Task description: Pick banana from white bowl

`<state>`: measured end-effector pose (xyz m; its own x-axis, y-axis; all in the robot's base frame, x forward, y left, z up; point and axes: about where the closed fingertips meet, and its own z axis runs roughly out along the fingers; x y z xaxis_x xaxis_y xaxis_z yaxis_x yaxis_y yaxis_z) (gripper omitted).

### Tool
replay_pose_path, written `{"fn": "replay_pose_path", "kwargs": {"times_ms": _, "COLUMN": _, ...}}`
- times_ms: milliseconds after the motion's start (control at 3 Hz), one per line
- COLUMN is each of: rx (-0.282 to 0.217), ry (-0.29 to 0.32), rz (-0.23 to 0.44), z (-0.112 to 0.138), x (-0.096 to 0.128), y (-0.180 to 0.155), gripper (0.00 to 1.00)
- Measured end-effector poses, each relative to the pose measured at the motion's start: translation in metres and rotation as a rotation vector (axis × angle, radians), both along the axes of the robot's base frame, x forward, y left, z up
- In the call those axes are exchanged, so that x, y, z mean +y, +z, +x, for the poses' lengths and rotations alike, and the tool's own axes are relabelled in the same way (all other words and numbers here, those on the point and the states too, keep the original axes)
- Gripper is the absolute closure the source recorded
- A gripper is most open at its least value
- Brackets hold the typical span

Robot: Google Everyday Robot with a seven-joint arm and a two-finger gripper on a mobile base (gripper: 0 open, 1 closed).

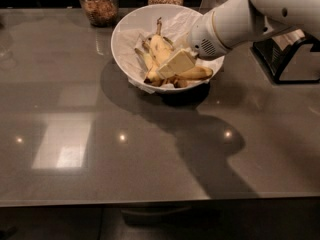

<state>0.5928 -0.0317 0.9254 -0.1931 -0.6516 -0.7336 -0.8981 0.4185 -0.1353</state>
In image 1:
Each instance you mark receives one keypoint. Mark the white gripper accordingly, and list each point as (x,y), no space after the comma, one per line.
(202,37)

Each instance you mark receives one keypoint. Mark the large front yellow banana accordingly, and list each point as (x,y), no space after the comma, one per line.
(160,49)

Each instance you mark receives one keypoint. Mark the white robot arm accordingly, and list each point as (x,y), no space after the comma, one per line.
(234,22)

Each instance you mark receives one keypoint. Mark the white paper bowl liner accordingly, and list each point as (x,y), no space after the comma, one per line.
(176,24)

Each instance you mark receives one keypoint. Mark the left small yellow banana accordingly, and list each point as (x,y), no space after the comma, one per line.
(151,76)

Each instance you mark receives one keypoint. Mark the left glass jar with nuts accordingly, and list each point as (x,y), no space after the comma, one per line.
(100,13)

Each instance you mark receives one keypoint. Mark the black wire rack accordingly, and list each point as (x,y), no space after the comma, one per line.
(291,58)

